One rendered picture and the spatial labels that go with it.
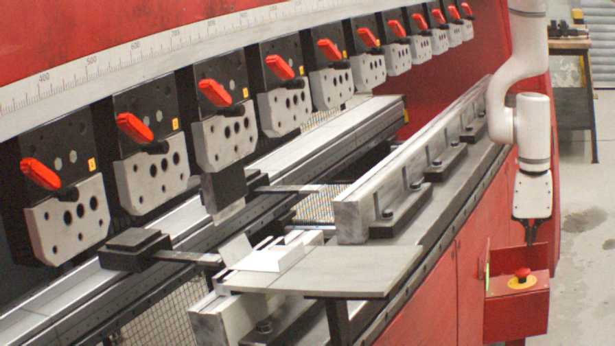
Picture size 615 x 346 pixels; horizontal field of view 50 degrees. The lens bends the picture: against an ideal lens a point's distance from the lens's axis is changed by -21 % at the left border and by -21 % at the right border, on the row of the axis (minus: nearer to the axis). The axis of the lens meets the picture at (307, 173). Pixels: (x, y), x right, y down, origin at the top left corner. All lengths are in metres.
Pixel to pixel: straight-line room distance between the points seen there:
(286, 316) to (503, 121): 0.59
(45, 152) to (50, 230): 0.09
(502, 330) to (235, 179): 0.66
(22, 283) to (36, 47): 0.79
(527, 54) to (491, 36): 1.76
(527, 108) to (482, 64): 1.75
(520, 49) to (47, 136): 0.98
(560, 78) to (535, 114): 7.02
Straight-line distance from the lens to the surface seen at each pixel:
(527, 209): 1.63
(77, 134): 0.92
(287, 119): 1.37
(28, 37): 0.86
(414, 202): 1.84
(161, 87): 1.07
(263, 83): 1.32
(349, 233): 1.70
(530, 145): 1.58
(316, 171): 2.11
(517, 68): 1.53
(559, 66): 8.56
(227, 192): 1.27
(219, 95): 1.12
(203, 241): 1.65
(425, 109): 3.41
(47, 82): 0.88
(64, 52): 0.91
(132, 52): 1.02
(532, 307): 1.59
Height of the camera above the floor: 1.44
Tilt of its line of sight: 14 degrees down
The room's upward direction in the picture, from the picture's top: 9 degrees counter-clockwise
